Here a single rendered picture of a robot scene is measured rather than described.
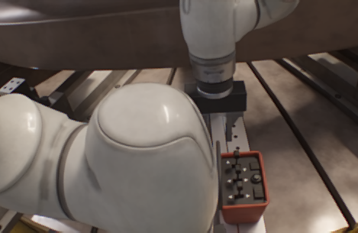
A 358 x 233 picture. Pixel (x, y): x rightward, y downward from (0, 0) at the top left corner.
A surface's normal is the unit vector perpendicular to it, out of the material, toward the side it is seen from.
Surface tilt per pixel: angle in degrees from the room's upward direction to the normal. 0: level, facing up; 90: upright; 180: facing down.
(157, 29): 90
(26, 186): 78
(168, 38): 90
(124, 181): 73
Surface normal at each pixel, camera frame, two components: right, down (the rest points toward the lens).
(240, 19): 0.65, 0.42
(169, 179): 0.35, 0.34
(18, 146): 0.57, -0.23
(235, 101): -0.05, 0.66
